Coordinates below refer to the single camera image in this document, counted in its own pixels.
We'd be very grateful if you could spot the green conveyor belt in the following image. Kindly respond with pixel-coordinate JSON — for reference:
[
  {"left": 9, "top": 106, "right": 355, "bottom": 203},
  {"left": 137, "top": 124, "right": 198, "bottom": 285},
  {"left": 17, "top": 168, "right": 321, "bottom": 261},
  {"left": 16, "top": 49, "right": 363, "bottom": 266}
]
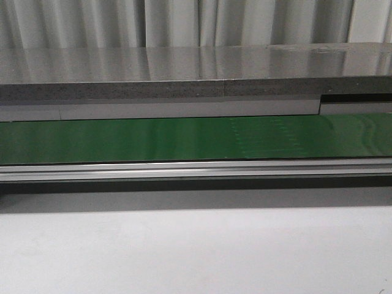
[{"left": 1, "top": 113, "right": 391, "bottom": 165}]

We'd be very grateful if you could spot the grey stone slab shelf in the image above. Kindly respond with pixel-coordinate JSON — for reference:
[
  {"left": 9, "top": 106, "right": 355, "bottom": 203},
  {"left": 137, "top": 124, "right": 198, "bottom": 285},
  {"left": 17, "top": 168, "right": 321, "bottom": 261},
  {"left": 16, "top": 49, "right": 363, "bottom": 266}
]
[{"left": 1, "top": 43, "right": 391, "bottom": 104}]

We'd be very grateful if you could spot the grey curtain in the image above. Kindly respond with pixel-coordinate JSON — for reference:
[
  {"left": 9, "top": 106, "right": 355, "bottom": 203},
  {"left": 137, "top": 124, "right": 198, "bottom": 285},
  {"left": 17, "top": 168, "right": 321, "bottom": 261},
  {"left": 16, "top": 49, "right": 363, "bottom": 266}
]
[{"left": 1, "top": 1, "right": 391, "bottom": 48}]

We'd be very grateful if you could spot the aluminium conveyor front rail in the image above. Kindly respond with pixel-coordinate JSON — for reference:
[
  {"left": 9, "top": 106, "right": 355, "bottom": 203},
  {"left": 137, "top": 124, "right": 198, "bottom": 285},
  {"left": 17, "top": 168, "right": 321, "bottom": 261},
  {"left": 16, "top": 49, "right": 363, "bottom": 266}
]
[{"left": 1, "top": 157, "right": 391, "bottom": 183}]

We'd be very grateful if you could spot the grey conveyor back rail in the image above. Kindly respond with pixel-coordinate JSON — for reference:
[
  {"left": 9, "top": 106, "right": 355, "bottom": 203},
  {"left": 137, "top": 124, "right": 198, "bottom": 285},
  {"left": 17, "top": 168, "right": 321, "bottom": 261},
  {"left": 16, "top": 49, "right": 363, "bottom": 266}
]
[{"left": 1, "top": 93, "right": 391, "bottom": 122}]

